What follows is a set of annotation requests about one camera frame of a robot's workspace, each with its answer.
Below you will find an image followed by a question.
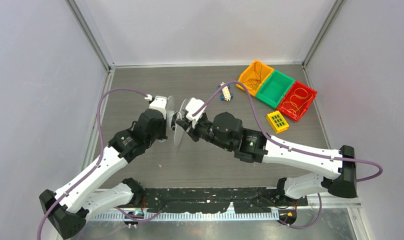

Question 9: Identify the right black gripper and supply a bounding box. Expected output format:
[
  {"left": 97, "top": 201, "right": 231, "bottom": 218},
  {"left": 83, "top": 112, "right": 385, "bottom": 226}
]
[{"left": 176, "top": 113, "right": 233, "bottom": 151}]

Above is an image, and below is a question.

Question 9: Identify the clear plastic cable spool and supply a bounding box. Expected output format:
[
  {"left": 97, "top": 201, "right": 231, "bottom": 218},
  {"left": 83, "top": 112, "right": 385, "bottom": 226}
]
[{"left": 165, "top": 95, "right": 192, "bottom": 148}]

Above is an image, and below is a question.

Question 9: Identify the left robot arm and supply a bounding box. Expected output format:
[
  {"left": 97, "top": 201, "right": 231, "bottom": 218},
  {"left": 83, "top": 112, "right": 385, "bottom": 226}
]
[{"left": 39, "top": 109, "right": 174, "bottom": 239}]

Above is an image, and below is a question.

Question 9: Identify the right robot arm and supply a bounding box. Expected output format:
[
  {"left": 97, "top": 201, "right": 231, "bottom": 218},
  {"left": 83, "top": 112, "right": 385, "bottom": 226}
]
[{"left": 174, "top": 112, "right": 357, "bottom": 205}]

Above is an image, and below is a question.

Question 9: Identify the beige blue connector block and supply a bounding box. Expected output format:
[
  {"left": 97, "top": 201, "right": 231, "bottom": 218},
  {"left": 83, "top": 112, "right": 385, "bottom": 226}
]
[{"left": 218, "top": 82, "right": 234, "bottom": 102}]

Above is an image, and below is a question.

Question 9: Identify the orange plastic bin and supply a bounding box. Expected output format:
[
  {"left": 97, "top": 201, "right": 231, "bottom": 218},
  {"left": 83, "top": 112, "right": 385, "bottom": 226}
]
[{"left": 238, "top": 60, "right": 275, "bottom": 97}]

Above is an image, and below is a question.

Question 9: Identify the yellow grid block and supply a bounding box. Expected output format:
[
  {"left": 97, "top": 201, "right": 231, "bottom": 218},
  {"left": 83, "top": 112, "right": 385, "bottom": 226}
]
[{"left": 266, "top": 110, "right": 289, "bottom": 134}]

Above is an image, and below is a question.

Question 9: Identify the green plastic bin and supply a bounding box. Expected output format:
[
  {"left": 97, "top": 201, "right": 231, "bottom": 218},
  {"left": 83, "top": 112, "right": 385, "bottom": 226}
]
[{"left": 255, "top": 70, "right": 295, "bottom": 109}]

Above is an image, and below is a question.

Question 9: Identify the red plastic bin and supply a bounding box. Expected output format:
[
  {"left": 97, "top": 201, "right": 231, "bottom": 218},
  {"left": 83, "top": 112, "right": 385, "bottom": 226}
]
[{"left": 277, "top": 81, "right": 318, "bottom": 122}]

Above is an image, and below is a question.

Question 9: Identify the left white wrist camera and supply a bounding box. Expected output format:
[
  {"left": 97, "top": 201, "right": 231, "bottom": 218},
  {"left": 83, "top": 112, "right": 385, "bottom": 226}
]
[{"left": 144, "top": 94, "right": 174, "bottom": 120}]

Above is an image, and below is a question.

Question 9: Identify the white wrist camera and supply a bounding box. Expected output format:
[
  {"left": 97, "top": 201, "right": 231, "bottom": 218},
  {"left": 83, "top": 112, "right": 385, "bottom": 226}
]
[
  {"left": 184, "top": 97, "right": 206, "bottom": 129},
  {"left": 144, "top": 94, "right": 174, "bottom": 120}
]

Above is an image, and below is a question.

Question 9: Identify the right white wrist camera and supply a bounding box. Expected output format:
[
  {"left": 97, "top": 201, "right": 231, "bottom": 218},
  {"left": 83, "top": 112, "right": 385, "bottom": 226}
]
[{"left": 184, "top": 97, "right": 206, "bottom": 129}]

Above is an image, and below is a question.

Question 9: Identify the orange cable in orange bin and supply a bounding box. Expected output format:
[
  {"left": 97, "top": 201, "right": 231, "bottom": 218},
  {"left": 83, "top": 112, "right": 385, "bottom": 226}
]
[{"left": 243, "top": 61, "right": 264, "bottom": 91}]

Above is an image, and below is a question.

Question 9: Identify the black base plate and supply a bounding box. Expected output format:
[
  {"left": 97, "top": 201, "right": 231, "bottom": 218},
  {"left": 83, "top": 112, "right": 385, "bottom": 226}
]
[{"left": 123, "top": 187, "right": 308, "bottom": 214}]

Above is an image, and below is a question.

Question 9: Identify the yellow cable in red bin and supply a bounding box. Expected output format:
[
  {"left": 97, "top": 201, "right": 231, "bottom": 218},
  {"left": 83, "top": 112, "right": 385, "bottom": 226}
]
[{"left": 283, "top": 92, "right": 314, "bottom": 117}]

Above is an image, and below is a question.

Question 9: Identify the slotted cable duct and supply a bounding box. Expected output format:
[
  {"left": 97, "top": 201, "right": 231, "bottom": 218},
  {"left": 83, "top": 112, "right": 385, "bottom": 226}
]
[{"left": 90, "top": 209, "right": 279, "bottom": 222}]

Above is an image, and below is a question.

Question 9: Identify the aluminium rail frame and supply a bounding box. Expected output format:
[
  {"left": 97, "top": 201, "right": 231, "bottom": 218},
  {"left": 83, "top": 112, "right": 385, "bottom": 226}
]
[{"left": 305, "top": 194, "right": 362, "bottom": 209}]

